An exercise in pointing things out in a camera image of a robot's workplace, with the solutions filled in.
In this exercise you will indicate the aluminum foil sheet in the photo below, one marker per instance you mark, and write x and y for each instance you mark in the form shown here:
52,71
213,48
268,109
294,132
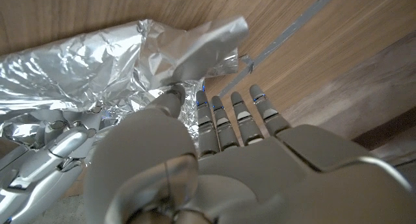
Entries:
113,68

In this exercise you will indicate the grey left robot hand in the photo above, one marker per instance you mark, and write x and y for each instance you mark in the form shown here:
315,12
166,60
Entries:
195,172

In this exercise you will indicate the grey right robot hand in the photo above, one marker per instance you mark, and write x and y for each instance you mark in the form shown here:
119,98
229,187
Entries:
42,165

